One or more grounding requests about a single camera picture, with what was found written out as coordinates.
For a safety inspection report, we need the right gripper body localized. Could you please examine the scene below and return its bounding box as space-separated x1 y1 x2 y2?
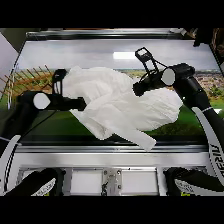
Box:
132 74 165 98

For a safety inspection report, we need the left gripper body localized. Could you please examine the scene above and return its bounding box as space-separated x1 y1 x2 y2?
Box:
49 94 87 112

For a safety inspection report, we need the white long-sleeved shirt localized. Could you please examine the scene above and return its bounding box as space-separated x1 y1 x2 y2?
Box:
61 65 184 152

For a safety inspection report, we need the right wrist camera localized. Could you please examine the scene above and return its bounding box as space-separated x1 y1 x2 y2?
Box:
134 46 160 82

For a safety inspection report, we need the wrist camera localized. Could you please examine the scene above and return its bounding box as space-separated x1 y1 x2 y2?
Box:
52 68 68 97
134 46 160 82

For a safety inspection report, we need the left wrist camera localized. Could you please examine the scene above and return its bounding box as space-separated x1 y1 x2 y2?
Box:
52 68 68 97

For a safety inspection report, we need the black cable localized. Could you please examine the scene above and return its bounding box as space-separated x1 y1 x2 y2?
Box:
19 110 57 138

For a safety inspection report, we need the silver frame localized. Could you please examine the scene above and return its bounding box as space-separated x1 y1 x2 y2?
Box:
6 29 224 197

